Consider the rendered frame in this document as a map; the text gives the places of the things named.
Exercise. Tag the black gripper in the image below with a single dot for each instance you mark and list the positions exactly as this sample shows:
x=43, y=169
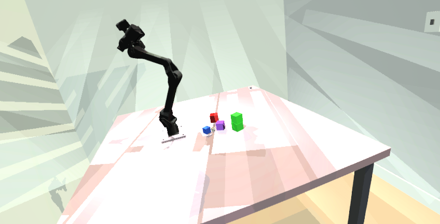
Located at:
x=123, y=25

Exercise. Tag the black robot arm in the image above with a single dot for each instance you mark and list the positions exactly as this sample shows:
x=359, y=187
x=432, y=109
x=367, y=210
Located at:
x=132, y=36

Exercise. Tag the blue block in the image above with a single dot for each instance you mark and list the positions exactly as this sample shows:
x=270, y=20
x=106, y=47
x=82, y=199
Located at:
x=206, y=130

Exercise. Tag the red block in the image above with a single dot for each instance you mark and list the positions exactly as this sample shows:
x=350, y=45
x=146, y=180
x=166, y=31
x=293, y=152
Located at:
x=213, y=117

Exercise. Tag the purple block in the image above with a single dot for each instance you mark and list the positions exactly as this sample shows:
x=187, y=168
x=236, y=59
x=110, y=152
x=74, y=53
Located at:
x=220, y=125

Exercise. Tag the green block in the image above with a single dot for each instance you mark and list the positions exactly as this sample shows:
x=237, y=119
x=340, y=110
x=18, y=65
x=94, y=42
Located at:
x=237, y=127
x=236, y=118

